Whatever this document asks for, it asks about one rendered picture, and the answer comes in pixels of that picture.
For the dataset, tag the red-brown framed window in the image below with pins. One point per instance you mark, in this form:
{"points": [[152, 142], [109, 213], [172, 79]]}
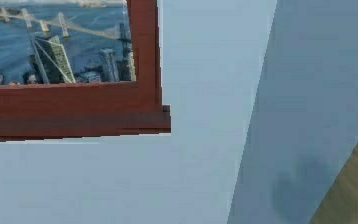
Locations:
{"points": [[73, 106]]}

